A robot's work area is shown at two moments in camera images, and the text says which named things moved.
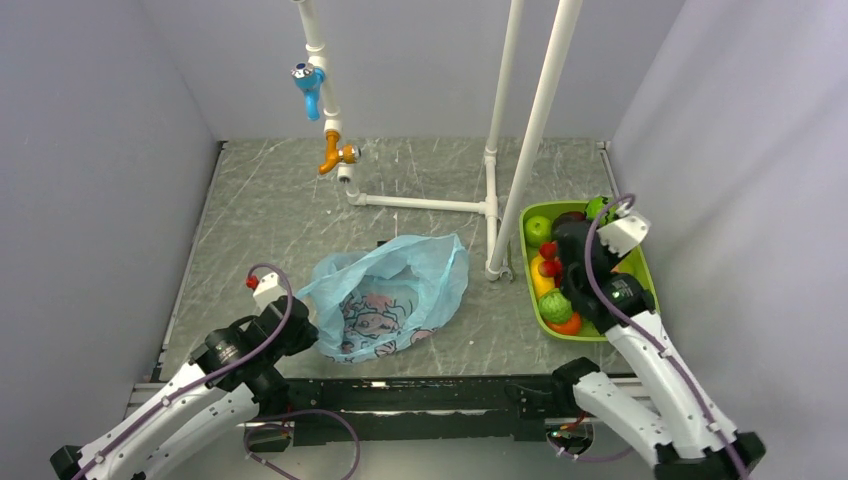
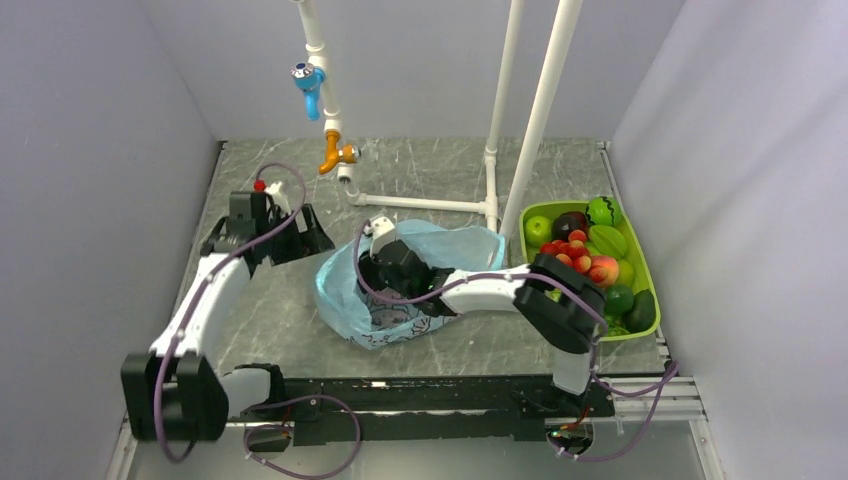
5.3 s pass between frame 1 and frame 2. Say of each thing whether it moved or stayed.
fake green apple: stayed
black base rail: stayed
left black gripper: moved
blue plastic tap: stayed
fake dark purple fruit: stayed
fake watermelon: stayed
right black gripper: moved
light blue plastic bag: moved
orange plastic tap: stayed
